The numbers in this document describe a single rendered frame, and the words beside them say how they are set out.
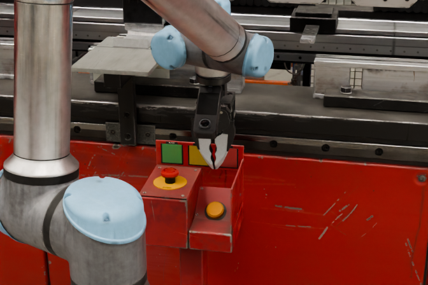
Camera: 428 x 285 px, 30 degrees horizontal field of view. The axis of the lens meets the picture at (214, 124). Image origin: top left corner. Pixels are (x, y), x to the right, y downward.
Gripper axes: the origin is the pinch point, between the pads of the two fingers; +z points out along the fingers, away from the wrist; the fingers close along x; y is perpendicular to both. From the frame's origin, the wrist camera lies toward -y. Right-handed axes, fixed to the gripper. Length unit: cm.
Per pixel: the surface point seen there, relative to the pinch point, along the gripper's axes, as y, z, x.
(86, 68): 11.2, -15.6, 30.0
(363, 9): 78, -9, -28
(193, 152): 9.6, 2.6, 6.4
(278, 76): 308, 112, 21
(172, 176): -0.5, 3.2, 9.0
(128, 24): 39, -16, 29
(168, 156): 9.4, 4.1, 12.3
